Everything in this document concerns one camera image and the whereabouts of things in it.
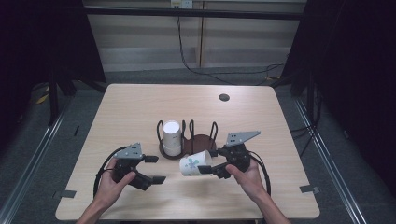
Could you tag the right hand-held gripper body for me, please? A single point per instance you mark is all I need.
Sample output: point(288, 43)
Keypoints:
point(238, 155)

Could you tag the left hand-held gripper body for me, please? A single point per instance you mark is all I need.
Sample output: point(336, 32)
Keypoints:
point(129, 151)

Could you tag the printed white paper cup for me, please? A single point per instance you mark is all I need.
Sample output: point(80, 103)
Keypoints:
point(193, 163)

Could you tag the stack of white paper cups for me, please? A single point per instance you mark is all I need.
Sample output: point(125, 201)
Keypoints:
point(172, 137)

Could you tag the person's right hand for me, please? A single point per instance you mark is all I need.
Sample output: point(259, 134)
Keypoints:
point(250, 182)

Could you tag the person's left hand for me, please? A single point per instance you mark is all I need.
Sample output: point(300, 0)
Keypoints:
point(107, 189)

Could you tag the small black floor tape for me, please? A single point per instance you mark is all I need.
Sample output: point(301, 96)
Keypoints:
point(76, 130)

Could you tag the round black table grommet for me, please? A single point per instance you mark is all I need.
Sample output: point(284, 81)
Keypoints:
point(224, 97)

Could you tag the grey tape strip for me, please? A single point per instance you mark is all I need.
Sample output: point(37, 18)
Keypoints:
point(63, 194)
point(308, 188)

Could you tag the black horizontal bar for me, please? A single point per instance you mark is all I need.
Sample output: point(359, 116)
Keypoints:
point(140, 12)

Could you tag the black curtain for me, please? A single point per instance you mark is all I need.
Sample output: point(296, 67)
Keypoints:
point(40, 40)
point(358, 77)

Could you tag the metal floor rail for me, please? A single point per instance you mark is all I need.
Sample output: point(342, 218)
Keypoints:
point(330, 165)
point(34, 158)

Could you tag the white wall socket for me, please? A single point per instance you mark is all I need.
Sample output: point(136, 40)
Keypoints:
point(182, 3)

